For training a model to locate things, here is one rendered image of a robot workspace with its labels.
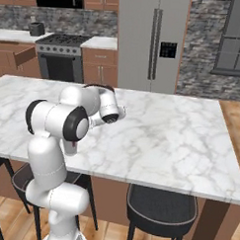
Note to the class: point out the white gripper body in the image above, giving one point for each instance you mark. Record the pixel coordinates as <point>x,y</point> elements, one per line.
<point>122,112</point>

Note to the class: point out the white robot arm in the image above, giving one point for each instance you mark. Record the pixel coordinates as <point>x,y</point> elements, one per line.
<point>46,161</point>

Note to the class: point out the clear glass cup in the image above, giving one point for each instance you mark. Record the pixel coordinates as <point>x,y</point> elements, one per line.
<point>70,150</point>

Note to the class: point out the brown wooden base cupboards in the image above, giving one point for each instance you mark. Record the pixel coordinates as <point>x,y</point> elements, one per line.
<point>99,68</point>
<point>4,59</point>

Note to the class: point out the stainless steel fridge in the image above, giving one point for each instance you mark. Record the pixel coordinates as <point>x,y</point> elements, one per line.
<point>138,43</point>

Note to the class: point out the black and steel stove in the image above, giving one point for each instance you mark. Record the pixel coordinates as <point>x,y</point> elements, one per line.
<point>60,61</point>

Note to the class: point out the brown wooden island base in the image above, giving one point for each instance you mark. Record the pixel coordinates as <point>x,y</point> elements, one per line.
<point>109,199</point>

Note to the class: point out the black toaster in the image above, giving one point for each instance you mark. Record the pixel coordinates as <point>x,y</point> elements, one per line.
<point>37,28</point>

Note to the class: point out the grey framed window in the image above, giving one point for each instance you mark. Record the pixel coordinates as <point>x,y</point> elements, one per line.
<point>235,38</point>

